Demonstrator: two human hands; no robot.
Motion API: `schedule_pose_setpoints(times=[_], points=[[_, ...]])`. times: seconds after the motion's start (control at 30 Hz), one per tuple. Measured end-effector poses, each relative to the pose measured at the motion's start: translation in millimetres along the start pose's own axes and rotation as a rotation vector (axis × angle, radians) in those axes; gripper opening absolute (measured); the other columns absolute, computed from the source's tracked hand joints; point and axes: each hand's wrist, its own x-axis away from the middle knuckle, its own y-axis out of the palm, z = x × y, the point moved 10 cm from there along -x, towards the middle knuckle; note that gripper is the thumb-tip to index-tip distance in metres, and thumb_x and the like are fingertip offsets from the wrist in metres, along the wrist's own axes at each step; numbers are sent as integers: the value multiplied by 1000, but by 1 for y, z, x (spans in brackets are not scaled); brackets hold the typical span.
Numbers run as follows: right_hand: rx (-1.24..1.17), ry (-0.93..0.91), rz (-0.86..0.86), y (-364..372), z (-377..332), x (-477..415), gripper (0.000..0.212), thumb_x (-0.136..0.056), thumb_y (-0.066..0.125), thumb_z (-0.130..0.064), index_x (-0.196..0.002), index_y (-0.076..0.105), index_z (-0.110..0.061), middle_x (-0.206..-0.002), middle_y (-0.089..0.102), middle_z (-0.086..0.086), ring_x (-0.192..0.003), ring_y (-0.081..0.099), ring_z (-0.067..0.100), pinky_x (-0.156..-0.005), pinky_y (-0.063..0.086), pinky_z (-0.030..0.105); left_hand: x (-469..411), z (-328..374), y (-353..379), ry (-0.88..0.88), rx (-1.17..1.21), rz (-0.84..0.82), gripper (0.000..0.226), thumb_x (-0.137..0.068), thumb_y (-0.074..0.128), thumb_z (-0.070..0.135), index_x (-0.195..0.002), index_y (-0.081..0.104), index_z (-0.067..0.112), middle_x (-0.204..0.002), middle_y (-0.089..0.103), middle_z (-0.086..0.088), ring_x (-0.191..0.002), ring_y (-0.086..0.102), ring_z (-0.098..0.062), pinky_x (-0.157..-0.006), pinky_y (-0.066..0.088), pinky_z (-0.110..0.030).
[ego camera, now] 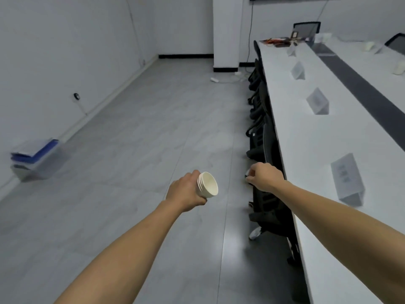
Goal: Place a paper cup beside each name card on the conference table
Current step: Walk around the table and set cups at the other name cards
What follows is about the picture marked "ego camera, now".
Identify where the person's left forearm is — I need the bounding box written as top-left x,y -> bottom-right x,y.
54,200 -> 185,304

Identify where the black mesh-back office chair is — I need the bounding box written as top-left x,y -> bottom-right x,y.
293,21 -> 321,40
384,33 -> 405,56

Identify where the blue folder with papers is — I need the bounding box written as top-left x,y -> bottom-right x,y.
10,138 -> 59,164

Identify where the stack of white paper cups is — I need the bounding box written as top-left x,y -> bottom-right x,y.
196,171 -> 219,200

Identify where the orange and brown desk clutter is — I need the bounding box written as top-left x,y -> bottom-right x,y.
262,37 -> 299,48

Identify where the person's right hand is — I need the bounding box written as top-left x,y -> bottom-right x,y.
245,162 -> 287,194

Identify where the white floor cable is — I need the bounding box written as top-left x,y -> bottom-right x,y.
218,71 -> 251,84

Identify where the person's left hand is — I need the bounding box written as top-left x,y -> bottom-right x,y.
165,170 -> 208,214

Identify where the person's right forearm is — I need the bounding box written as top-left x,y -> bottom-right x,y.
275,180 -> 405,304

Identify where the black hanging wall cable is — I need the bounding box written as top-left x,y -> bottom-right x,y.
250,0 -> 254,64

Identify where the clear plastic storage box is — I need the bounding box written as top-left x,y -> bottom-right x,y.
11,148 -> 65,183

